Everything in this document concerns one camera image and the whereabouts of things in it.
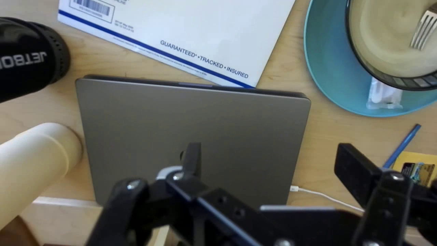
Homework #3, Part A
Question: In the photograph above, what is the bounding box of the dark rimmed glass bowl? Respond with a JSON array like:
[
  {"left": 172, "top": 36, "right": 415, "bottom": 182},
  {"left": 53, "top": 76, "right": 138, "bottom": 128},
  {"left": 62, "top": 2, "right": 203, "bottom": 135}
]
[{"left": 345, "top": 0, "right": 437, "bottom": 91}]

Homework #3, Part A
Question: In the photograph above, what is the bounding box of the white cable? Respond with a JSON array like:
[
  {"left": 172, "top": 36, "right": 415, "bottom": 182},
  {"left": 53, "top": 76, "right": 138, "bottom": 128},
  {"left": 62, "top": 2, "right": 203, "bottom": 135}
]
[{"left": 289, "top": 185, "right": 366, "bottom": 213}]

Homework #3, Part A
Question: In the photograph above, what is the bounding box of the silver fork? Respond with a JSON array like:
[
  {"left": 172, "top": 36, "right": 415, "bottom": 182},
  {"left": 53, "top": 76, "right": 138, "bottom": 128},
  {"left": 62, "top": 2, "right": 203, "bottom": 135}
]
[{"left": 409, "top": 8, "right": 437, "bottom": 51}]

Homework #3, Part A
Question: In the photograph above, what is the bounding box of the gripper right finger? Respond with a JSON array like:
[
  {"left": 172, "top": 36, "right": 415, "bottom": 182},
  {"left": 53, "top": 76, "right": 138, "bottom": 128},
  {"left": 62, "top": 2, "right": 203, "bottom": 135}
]
[{"left": 334, "top": 143, "right": 437, "bottom": 246}]

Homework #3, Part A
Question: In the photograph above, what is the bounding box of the grey laptop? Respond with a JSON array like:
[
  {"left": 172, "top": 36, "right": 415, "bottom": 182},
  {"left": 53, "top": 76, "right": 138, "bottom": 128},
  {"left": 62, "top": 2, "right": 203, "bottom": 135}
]
[{"left": 75, "top": 74, "right": 311, "bottom": 209}]

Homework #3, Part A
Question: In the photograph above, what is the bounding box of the black insulated bottle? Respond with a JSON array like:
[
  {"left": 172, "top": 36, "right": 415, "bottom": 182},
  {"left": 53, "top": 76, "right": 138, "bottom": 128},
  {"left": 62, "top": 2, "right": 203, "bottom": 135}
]
[{"left": 0, "top": 17, "right": 71, "bottom": 103}]

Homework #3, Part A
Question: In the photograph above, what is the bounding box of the white mailing envelope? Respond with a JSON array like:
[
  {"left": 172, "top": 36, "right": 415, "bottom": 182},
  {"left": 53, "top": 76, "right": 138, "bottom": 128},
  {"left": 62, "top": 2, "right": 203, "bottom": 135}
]
[{"left": 57, "top": 0, "right": 296, "bottom": 89}]

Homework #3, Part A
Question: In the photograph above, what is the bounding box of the cream cylindrical tube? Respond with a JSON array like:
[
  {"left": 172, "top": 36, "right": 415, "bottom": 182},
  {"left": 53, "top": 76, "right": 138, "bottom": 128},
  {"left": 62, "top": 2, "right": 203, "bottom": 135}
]
[{"left": 0, "top": 122, "right": 83, "bottom": 230}]

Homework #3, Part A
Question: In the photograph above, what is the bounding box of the teal plate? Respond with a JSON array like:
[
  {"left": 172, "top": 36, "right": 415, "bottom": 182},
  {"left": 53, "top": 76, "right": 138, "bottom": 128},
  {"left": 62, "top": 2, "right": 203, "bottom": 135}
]
[{"left": 304, "top": 0, "right": 437, "bottom": 118}]

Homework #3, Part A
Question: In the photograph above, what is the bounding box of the yellow card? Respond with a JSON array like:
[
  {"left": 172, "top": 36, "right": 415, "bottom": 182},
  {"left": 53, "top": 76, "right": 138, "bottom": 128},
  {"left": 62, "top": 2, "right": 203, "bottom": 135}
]
[{"left": 392, "top": 151, "right": 437, "bottom": 187}]

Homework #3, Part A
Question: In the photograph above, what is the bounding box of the blue pen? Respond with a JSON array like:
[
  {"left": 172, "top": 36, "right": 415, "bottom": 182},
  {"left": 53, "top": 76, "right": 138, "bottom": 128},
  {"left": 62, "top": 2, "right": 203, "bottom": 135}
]
[{"left": 382, "top": 123, "right": 422, "bottom": 169}]

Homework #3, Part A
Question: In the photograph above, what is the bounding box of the clear plastic packet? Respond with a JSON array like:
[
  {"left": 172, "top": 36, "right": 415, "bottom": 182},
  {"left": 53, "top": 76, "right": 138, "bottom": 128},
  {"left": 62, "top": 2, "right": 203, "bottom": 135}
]
[{"left": 366, "top": 77, "right": 404, "bottom": 110}]

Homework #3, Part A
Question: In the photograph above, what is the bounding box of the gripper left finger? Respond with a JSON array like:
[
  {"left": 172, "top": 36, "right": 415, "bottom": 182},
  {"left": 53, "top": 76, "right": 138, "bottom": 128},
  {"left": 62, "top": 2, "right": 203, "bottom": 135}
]
[{"left": 85, "top": 142, "right": 273, "bottom": 246}]

